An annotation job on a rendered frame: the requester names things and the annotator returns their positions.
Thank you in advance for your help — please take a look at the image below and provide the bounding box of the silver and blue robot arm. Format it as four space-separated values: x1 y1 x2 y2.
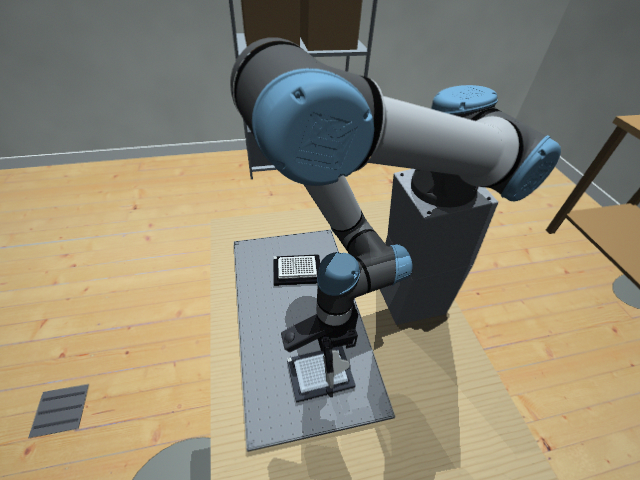
230 38 561 352

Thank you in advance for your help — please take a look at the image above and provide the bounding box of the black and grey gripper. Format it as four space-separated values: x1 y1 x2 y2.
317 302 359 388

